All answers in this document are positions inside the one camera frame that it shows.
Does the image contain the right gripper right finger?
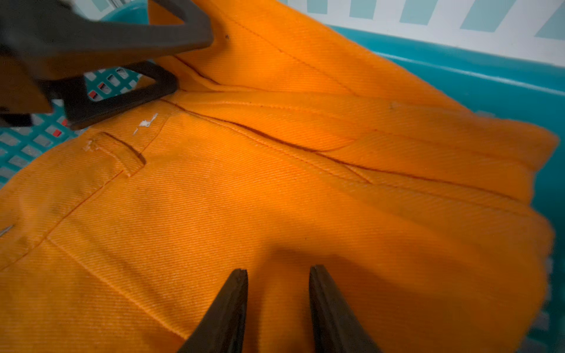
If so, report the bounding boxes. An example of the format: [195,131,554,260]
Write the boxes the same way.
[309,265,381,352]

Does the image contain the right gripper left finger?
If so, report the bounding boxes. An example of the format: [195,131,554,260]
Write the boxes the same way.
[179,269,249,352]

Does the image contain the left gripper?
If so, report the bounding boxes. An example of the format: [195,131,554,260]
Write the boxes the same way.
[1,1,213,130]

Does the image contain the orange pants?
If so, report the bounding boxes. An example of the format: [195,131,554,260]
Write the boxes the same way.
[1,1,559,352]

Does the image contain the teal plastic basket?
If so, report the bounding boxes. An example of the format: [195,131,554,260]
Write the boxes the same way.
[1,25,564,352]

